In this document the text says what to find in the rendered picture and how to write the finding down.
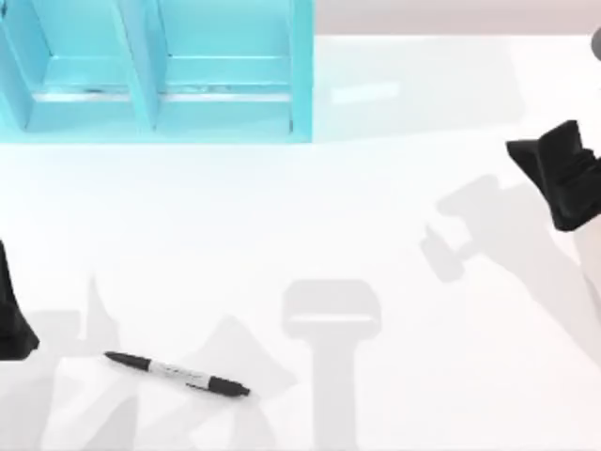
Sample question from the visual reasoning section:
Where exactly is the light blue rack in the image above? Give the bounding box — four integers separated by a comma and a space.
0, 0, 315, 145

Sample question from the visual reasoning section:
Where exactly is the black marker pen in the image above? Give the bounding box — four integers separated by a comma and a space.
102, 350, 252, 397

